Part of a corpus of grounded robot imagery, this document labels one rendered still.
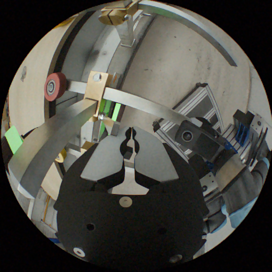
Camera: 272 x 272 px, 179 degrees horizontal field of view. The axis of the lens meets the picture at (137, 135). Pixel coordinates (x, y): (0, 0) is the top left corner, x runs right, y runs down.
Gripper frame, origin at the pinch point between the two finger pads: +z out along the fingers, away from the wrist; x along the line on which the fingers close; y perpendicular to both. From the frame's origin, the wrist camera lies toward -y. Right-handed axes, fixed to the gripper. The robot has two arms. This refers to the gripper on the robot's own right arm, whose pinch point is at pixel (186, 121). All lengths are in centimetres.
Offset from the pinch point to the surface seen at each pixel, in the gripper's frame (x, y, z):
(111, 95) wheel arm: -0.1, -24.0, -3.4
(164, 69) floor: 33, 4, 83
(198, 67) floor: 61, 43, 83
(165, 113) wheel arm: 0.1, -9.8, -3.4
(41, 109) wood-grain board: -7.4, -47.1, -7.4
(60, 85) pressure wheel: 0.8, -37.7, -7.5
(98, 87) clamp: 1.3, -27.8, -4.4
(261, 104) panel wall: 138, 224, 32
